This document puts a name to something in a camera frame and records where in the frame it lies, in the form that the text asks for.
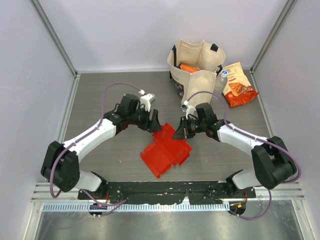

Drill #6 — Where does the clear plastic water bottle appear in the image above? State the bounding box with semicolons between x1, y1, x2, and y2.
213;70;228;96

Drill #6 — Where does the left aluminium frame post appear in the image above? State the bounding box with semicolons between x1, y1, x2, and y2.
29;0;78;76

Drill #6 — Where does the orange chips bag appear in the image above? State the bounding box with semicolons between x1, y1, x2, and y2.
222;62;259;108

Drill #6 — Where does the beige canvas tote bag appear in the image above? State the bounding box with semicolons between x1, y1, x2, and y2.
167;39;226;107

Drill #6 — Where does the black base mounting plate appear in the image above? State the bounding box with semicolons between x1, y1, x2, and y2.
88;180;256;205

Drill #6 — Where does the red cardboard paper box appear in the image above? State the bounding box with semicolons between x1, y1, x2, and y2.
140;123;192;178

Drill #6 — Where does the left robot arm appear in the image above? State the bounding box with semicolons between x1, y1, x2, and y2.
40;93;162;200

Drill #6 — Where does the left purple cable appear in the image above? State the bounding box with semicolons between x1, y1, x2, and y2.
49;82;143;217

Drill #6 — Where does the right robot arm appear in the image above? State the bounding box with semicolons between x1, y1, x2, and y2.
172;100;298;198

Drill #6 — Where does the orange item in bag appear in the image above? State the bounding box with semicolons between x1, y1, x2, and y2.
178;63;199;74

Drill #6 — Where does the purple cable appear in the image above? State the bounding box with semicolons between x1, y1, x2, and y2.
186;90;302;221
49;82;143;217

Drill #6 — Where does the slotted cable duct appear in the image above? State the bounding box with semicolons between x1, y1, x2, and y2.
42;202;230;213

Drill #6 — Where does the aluminium frame post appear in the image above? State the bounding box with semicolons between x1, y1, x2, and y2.
29;0;78;76
250;0;297;74

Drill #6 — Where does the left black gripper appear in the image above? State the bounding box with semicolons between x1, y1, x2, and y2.
128;104;162;133

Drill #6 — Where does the right aluminium frame post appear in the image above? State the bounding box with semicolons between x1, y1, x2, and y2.
250;0;297;74

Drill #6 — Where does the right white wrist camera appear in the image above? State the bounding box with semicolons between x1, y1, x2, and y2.
181;100;196;119

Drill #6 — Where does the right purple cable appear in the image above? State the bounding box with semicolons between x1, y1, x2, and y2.
186;90;302;221

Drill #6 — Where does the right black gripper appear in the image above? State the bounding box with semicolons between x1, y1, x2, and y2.
172;116;207;140

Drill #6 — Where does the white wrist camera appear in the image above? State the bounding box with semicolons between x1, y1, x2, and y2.
138;89;156;112
181;100;196;119

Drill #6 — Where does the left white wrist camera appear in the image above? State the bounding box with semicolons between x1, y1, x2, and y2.
138;89;156;112

